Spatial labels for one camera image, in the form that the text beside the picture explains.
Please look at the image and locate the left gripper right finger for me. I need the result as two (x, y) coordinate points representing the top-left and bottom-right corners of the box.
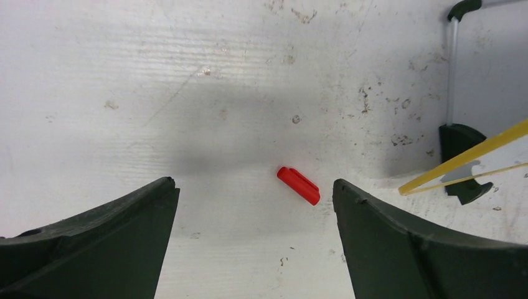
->
(332, 179), (527, 298)

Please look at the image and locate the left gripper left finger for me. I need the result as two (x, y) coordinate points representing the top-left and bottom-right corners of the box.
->
(1, 177), (180, 298)

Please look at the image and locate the red marker cap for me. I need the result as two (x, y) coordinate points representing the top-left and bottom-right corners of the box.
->
(276, 166), (321, 206)

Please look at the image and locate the yellow framed whiteboard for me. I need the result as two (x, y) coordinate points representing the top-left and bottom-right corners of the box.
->
(398, 118), (528, 244)

